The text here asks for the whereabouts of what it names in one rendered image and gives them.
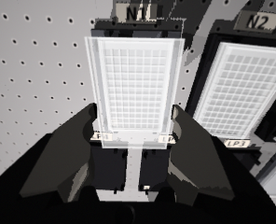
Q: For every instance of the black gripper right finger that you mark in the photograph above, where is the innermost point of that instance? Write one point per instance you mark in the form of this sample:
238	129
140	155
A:
205	174

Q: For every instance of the light grey perforated base plate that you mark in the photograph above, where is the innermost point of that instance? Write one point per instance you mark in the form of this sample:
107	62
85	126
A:
45	73

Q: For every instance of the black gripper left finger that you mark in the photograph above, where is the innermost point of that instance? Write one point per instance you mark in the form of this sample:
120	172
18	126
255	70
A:
51	172

